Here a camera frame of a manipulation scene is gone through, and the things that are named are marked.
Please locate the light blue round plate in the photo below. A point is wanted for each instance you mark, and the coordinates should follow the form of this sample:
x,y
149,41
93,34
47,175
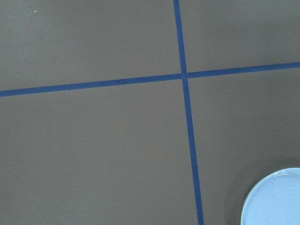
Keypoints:
x,y
276,201

